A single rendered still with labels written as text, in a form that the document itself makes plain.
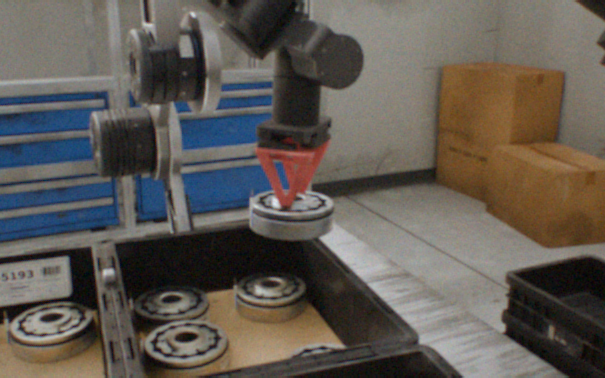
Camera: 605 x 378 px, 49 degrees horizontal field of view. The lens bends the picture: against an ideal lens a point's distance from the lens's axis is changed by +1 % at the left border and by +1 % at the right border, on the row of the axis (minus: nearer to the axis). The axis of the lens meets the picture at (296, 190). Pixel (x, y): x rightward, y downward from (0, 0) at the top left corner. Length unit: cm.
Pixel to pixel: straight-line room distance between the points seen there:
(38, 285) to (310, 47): 53
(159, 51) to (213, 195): 173
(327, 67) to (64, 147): 215
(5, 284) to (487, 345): 76
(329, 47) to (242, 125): 224
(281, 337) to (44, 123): 196
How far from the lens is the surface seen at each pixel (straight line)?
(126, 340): 72
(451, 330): 122
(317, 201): 81
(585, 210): 363
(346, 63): 69
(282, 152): 75
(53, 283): 99
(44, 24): 355
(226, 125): 288
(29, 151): 275
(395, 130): 433
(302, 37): 69
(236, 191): 297
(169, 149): 173
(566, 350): 166
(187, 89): 129
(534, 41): 446
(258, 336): 91
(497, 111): 406
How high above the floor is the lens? 128
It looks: 17 degrees down
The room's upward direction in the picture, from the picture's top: straight up
